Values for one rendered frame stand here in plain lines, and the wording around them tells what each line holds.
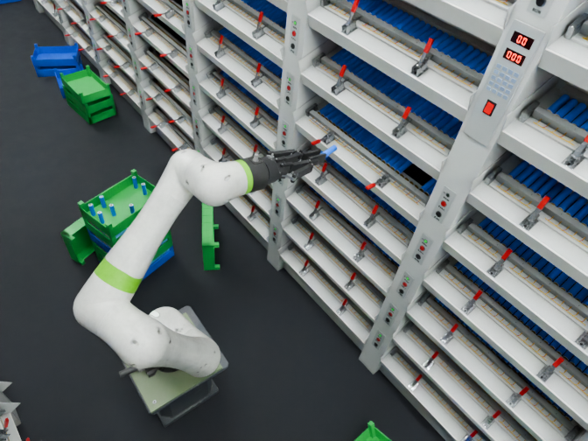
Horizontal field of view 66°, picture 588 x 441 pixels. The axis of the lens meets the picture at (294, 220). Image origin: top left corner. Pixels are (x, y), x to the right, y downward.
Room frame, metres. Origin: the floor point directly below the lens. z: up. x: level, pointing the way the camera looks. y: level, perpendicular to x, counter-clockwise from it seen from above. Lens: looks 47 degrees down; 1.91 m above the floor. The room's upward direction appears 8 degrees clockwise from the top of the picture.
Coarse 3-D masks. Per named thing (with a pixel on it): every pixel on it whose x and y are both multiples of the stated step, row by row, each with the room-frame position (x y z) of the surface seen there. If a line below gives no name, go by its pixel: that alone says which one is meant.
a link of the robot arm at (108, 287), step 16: (96, 272) 0.63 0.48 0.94; (112, 272) 0.63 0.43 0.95; (96, 288) 0.59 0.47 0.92; (112, 288) 0.60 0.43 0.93; (128, 288) 0.62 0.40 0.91; (80, 304) 0.56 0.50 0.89; (96, 304) 0.56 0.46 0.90; (112, 304) 0.57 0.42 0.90; (80, 320) 0.53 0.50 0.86; (96, 320) 0.53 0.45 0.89
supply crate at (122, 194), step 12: (132, 180) 1.50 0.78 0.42; (144, 180) 1.48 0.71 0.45; (108, 192) 1.39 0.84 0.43; (120, 192) 1.42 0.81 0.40; (132, 192) 1.44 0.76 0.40; (84, 204) 1.27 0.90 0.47; (96, 204) 1.33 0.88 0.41; (108, 204) 1.35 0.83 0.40; (120, 204) 1.35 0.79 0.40; (144, 204) 1.38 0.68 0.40; (84, 216) 1.25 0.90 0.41; (96, 216) 1.26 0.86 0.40; (108, 216) 1.27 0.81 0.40; (120, 216) 1.28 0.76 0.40; (132, 216) 1.26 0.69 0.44; (108, 228) 1.16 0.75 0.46; (120, 228) 1.20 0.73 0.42
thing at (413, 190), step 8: (312, 112) 1.42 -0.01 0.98; (320, 120) 1.38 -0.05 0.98; (328, 128) 1.35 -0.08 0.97; (336, 128) 1.34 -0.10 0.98; (344, 136) 1.29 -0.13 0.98; (352, 144) 1.26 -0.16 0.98; (360, 152) 1.23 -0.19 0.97; (368, 152) 1.22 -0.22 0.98; (368, 160) 1.20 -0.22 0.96; (376, 160) 1.19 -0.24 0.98; (376, 168) 1.17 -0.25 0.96; (384, 168) 1.15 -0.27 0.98; (392, 176) 1.13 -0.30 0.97; (400, 176) 1.12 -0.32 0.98; (392, 184) 1.11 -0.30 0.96; (400, 184) 1.10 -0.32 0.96; (408, 184) 1.09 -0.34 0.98; (416, 192) 1.06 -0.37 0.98; (424, 200) 1.03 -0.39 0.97
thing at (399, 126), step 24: (336, 48) 1.51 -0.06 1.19; (312, 72) 1.40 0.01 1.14; (336, 72) 1.38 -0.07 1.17; (360, 72) 1.36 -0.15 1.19; (336, 96) 1.28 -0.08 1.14; (360, 96) 1.27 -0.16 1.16; (384, 96) 1.24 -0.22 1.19; (408, 96) 1.24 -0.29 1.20; (360, 120) 1.20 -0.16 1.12; (384, 120) 1.17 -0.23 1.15; (408, 120) 1.14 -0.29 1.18; (432, 120) 1.14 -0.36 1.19; (456, 120) 1.14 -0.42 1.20; (408, 144) 1.08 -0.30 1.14; (432, 144) 1.07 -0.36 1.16; (432, 168) 1.00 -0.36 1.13
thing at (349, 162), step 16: (320, 96) 1.48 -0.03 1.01; (304, 112) 1.43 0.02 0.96; (304, 128) 1.37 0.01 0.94; (320, 128) 1.37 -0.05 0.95; (320, 144) 1.30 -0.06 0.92; (336, 144) 1.29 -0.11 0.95; (336, 160) 1.25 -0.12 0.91; (352, 160) 1.22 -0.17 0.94; (368, 176) 1.15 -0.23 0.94; (384, 192) 1.08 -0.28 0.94; (400, 192) 1.08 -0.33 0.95; (400, 208) 1.03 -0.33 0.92; (416, 208) 1.02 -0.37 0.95; (416, 224) 0.99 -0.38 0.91
